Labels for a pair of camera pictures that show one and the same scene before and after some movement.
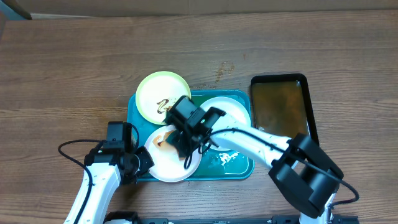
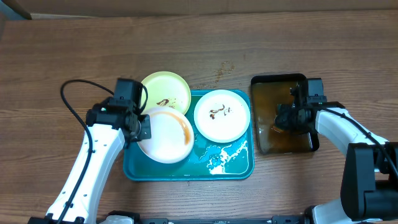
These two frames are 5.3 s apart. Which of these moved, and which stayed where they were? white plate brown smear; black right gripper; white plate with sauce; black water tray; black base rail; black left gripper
Moved: white plate with sauce; black left gripper; black right gripper; white plate brown smear
Stayed: black base rail; black water tray
